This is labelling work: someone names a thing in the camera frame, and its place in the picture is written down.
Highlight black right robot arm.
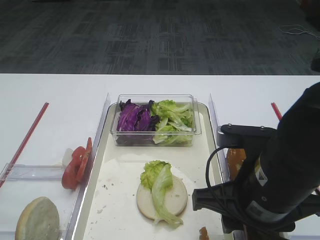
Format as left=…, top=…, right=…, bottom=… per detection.
left=192, top=83, right=320, bottom=237

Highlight left red tape strip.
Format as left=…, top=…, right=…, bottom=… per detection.
left=0, top=102, right=49, bottom=187

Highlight rear tomato slice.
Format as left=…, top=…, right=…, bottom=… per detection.
left=76, top=137, right=93, bottom=183

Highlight tomato slice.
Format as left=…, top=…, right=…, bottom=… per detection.
left=61, top=146, right=85, bottom=190
left=76, top=137, right=93, bottom=183

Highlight long clear divider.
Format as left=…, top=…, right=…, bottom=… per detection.
left=208, top=93, right=230, bottom=183
left=60, top=94, right=111, bottom=240

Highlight sesame bun front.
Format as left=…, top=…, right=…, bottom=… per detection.
left=226, top=148, right=246, bottom=181

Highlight purple cabbage leaves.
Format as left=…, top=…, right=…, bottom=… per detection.
left=116, top=99, right=160, bottom=146

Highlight green shredded lettuce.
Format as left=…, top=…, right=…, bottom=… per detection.
left=151, top=99, right=195, bottom=146

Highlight white holder behind tomatoes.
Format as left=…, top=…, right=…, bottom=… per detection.
left=53, top=148, right=74, bottom=169

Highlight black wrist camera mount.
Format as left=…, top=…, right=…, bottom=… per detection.
left=216, top=124, right=277, bottom=149

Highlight right red tape strip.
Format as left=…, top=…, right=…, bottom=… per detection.
left=270, top=102, right=282, bottom=121

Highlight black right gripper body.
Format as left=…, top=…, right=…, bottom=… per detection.
left=192, top=181, right=296, bottom=234

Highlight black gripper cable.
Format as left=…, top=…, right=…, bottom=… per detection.
left=205, top=145, right=248, bottom=240

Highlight clear plastic salad container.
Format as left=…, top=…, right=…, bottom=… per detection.
left=110, top=94, right=202, bottom=147

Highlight bottom bun slice on tray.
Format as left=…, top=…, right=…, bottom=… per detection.
left=136, top=175, right=188, bottom=220

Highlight pale bun half left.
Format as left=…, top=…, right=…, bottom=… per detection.
left=14, top=196, right=60, bottom=240

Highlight white cable on floor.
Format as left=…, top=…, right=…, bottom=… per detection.
left=279, top=24, right=320, bottom=40

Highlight left long clear divider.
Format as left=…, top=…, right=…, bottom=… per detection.
left=60, top=94, right=111, bottom=240

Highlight brown crumb on tray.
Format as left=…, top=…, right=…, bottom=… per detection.
left=199, top=226, right=210, bottom=240

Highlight green lettuce leaf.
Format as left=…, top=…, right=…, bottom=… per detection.
left=140, top=160, right=184, bottom=229

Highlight red tape strip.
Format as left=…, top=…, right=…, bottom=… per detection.
left=0, top=102, right=49, bottom=187
left=270, top=102, right=282, bottom=121

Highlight front tomato slice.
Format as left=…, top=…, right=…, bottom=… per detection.
left=61, top=146, right=85, bottom=190

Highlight upper left clear rail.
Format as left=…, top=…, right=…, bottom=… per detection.
left=0, top=163, right=64, bottom=182

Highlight right long clear divider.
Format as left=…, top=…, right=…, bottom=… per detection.
left=208, top=93, right=230, bottom=183

